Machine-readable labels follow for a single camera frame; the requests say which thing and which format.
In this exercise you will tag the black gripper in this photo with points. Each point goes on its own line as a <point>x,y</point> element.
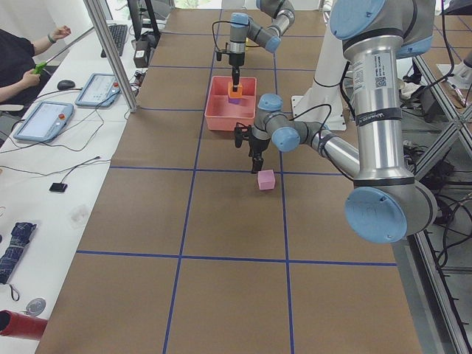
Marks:
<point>235,59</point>
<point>259,146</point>

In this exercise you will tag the orange foam block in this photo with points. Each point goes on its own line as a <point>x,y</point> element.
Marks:
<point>235,92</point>

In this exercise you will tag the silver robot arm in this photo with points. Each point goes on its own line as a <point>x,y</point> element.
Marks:
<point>243,27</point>
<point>387,202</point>

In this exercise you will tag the pink plastic bin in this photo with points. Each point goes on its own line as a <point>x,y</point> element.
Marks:
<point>221,115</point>

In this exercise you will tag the light pink foam block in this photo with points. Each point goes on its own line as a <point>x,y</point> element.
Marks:
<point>266,180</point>

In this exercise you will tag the black label box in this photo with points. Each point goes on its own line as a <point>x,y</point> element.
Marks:
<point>144,50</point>

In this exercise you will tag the black keyboard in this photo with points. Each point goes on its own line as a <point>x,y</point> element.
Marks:
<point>119,34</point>

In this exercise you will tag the far teach pendant tablet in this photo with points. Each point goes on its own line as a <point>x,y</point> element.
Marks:
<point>100,91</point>

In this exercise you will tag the teach pendant tablet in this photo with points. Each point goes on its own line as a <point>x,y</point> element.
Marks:
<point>100,91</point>
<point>45,122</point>

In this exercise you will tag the black computer mouse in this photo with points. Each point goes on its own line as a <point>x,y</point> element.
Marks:
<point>65,85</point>

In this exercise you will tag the near teach pendant tablet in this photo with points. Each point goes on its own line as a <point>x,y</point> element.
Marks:
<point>45,122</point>

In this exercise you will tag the small black phone device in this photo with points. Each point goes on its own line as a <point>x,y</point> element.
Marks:
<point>58,187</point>

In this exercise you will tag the seated person in black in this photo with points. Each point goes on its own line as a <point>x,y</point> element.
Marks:
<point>20,85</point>

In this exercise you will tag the folded blue umbrella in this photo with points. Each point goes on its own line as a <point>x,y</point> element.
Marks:
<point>20,238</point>

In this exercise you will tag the round silver disc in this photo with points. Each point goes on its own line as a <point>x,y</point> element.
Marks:
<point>35,307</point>

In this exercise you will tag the red cylinder bottle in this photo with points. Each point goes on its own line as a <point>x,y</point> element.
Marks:
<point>22,326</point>

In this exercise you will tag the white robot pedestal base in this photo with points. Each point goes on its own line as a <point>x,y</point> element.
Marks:
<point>322,102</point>

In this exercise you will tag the aluminium frame post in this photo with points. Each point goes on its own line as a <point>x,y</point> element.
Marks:
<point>97,17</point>

